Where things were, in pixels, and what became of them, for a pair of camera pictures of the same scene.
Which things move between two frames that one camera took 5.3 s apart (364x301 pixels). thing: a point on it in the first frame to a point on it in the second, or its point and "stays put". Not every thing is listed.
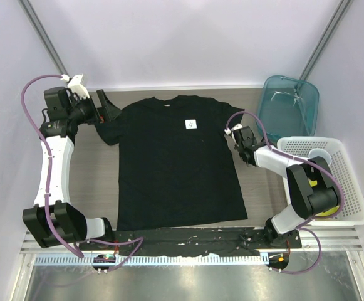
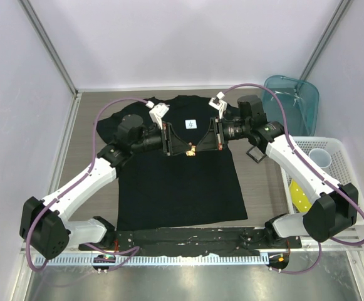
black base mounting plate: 196,241 stays put
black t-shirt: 177,163 stays put
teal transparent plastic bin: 288,106 stays put
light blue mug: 321,153 stays put
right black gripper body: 237,147 to 234,130
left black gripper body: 84,111 to 153,141
